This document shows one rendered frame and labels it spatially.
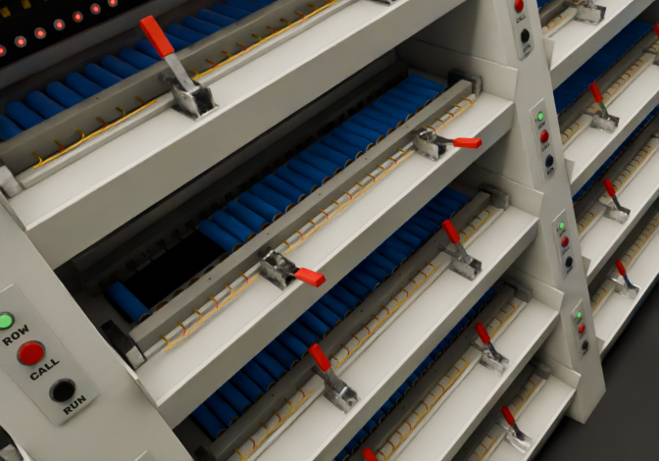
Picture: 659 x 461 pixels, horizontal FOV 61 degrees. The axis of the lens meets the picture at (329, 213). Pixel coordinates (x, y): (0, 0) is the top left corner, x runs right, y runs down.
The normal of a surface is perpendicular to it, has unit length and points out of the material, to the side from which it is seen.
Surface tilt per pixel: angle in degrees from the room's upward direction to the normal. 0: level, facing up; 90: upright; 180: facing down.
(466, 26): 90
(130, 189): 108
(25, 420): 90
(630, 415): 0
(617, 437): 0
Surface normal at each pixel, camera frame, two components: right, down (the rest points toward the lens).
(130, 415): 0.63, 0.16
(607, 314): -0.13, -0.72
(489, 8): -0.69, 0.55
